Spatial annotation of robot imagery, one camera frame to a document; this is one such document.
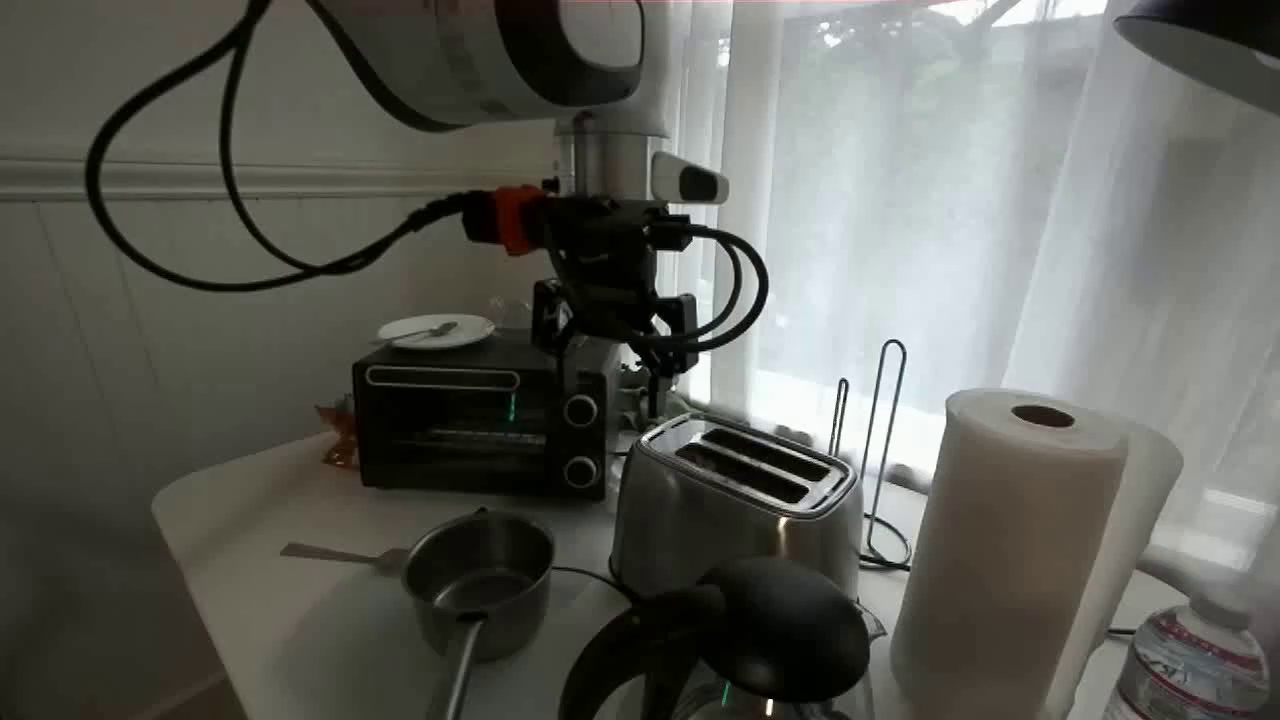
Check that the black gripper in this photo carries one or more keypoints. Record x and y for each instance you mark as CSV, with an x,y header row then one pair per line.
x,y
609,254

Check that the green leafy plant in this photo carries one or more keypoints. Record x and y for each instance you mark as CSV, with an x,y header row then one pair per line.
x,y
639,399

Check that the white plate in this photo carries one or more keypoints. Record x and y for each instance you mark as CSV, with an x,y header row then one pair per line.
x,y
435,331

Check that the black toaster oven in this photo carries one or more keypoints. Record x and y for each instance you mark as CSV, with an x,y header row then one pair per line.
x,y
461,421

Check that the silver two-slot toaster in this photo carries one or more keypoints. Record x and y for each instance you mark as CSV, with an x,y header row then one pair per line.
x,y
724,500

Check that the orange snack bag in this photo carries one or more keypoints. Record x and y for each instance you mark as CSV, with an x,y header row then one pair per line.
x,y
341,432

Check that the black glass coffee carafe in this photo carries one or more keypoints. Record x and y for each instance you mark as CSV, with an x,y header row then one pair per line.
x,y
781,635

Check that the white sheer curtain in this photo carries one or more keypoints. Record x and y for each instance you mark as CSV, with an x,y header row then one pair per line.
x,y
962,201

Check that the white paper towel roll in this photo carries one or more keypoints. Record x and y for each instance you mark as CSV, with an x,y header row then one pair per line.
x,y
1007,546

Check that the clear plastic water bottle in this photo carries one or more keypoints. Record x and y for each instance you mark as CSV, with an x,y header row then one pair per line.
x,y
1192,661

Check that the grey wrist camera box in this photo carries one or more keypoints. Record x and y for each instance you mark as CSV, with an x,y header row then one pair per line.
x,y
690,176

